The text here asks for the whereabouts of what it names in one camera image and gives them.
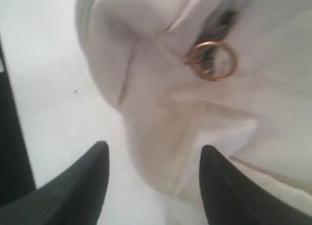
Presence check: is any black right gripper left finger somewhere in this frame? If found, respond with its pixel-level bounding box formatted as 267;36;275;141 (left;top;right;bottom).
0;141;109;225

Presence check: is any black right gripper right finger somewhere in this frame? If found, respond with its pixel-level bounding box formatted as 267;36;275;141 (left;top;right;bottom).
199;145;312;225

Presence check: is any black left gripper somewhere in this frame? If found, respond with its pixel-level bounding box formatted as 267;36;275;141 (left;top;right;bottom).
0;47;36;206

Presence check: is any cream duffel bag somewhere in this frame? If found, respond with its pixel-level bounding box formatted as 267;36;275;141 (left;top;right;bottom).
76;0;312;213

